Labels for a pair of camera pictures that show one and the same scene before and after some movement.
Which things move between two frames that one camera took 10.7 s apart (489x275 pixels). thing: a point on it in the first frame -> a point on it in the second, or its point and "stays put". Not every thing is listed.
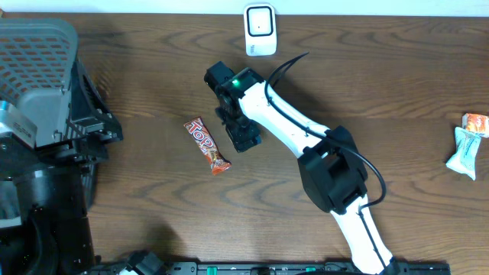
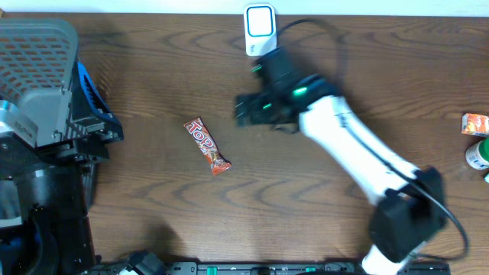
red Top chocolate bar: [204, 140] stays put
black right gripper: [241, 136] -> [247, 116]
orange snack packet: [476, 124] stays put
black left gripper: [95, 127] stays put
